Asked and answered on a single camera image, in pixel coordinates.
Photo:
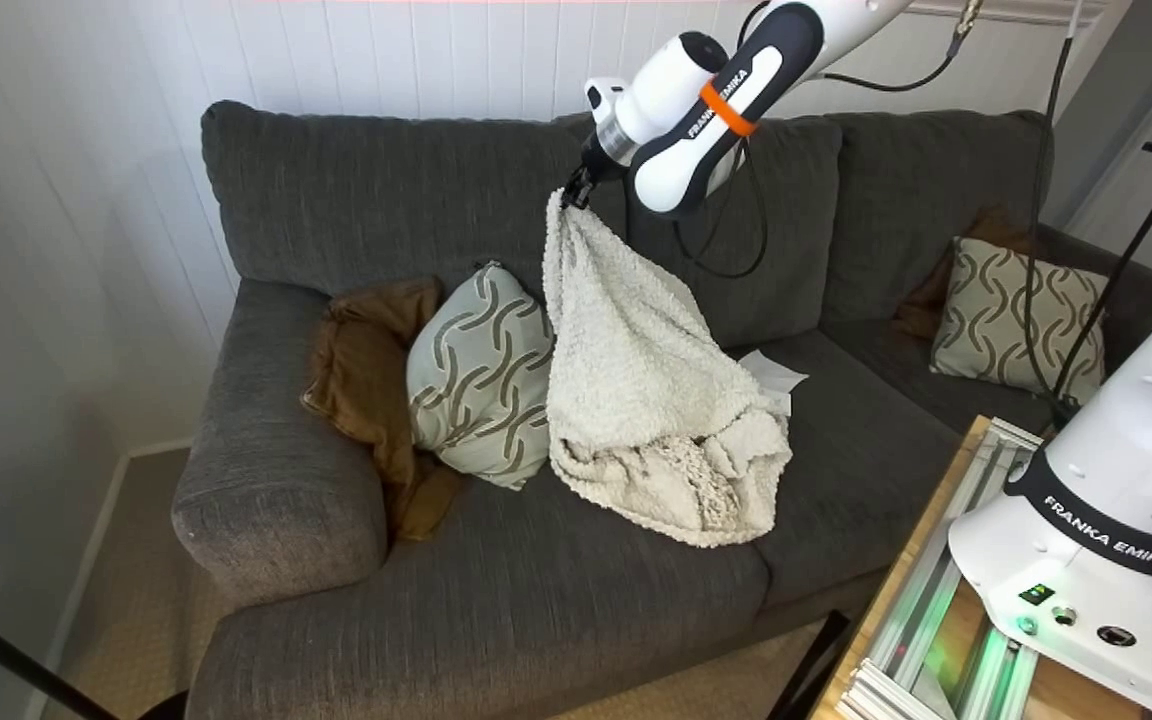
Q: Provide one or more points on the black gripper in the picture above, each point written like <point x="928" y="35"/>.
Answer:
<point x="597" y="165"/>

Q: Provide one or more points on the white fluffy blanket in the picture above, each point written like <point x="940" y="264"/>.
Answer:
<point x="629" y="345"/>

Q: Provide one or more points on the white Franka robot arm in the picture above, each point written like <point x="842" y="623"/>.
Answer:
<point x="1138" y="441"/>

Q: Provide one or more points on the wide grey sofa back cushion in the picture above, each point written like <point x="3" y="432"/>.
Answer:
<point x="389" y="201"/>

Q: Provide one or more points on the beige wave pattern pillow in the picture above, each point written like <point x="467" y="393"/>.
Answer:
<point x="479" y="380"/>
<point x="1019" y="320"/>

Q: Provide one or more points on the narrow grey sofa back cushion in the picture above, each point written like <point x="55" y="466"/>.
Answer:
<point x="922" y="186"/>
<point x="796" y="254"/>

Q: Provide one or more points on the white crumpled paper sheet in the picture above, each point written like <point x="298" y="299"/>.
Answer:
<point x="779" y="380"/>

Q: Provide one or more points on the brown cushion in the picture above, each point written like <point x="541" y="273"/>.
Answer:
<point x="928" y="300"/>

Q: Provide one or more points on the grey sofa seat cushion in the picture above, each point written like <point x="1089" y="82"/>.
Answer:
<point x="538" y="603"/>
<point x="858" y="466"/>

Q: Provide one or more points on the dark grey fabric sofa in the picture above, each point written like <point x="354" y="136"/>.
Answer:
<point x="270" y="493"/>

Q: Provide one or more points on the black table leg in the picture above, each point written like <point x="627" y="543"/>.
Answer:
<point x="809" y="664"/>

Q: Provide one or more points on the black tripod leg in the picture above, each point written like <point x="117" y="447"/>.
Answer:
<point x="31" y="661"/>

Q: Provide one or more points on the black camera stand pole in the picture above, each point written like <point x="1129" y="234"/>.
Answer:
<point x="1117" y="286"/>

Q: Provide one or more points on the wooden table with aluminium frame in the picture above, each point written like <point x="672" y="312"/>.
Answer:
<point x="922" y="624"/>

